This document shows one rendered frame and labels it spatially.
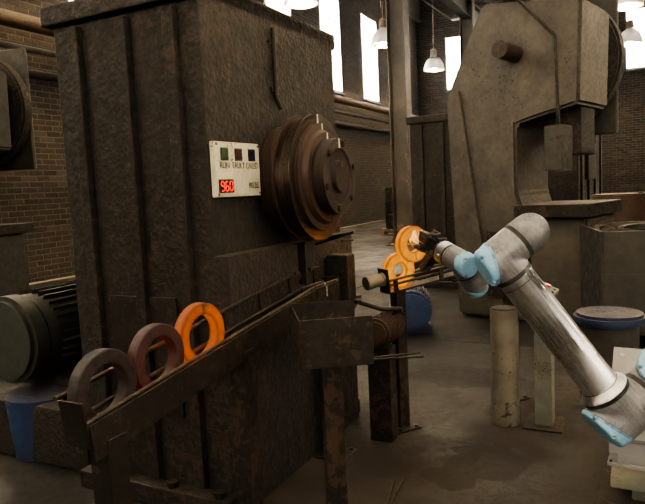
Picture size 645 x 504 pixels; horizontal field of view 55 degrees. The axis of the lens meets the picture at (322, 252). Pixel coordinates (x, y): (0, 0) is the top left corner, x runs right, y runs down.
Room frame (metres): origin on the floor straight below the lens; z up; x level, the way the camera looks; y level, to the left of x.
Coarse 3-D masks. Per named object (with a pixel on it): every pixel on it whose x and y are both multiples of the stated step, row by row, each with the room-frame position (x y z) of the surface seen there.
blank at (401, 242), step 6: (402, 228) 2.61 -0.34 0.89; (408, 228) 2.59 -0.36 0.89; (414, 228) 2.60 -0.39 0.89; (420, 228) 2.62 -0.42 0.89; (402, 234) 2.57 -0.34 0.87; (408, 234) 2.59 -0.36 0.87; (396, 240) 2.58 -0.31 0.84; (402, 240) 2.57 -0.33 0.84; (396, 246) 2.58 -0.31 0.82; (402, 246) 2.57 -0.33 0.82; (396, 252) 2.59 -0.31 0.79; (402, 252) 2.57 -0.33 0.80; (408, 252) 2.58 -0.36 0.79; (414, 252) 2.60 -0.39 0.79; (420, 252) 2.61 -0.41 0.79; (402, 258) 2.58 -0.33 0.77; (408, 258) 2.58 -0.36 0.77; (414, 258) 2.60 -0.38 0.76; (420, 258) 2.61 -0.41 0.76
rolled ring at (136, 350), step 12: (156, 324) 1.57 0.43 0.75; (144, 336) 1.52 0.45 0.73; (156, 336) 1.56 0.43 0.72; (168, 336) 1.60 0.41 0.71; (180, 336) 1.64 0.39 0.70; (132, 348) 1.51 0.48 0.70; (144, 348) 1.52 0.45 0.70; (168, 348) 1.63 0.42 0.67; (180, 348) 1.64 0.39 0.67; (132, 360) 1.50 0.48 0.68; (144, 360) 1.52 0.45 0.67; (168, 360) 1.63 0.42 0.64; (180, 360) 1.63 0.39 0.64; (144, 372) 1.52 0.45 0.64; (144, 384) 1.51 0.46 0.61
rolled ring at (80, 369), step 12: (108, 348) 1.43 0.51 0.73; (84, 360) 1.38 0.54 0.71; (96, 360) 1.39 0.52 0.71; (108, 360) 1.42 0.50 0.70; (120, 360) 1.45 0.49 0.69; (72, 372) 1.36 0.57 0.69; (84, 372) 1.35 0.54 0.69; (120, 372) 1.47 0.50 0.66; (132, 372) 1.48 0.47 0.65; (72, 384) 1.34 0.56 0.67; (84, 384) 1.35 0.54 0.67; (120, 384) 1.47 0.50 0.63; (132, 384) 1.48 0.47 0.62; (72, 396) 1.34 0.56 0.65; (84, 396) 1.35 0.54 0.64; (120, 396) 1.46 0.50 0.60; (84, 408) 1.35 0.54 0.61
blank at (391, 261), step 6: (390, 258) 2.66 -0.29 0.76; (396, 258) 2.67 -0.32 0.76; (384, 264) 2.67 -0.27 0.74; (390, 264) 2.66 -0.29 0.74; (396, 264) 2.67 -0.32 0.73; (402, 264) 2.70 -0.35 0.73; (408, 264) 2.70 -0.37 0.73; (390, 270) 2.66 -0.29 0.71; (408, 270) 2.70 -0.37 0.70; (414, 270) 2.72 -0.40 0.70; (390, 276) 2.66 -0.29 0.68; (390, 282) 2.66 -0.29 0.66; (408, 282) 2.70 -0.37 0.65
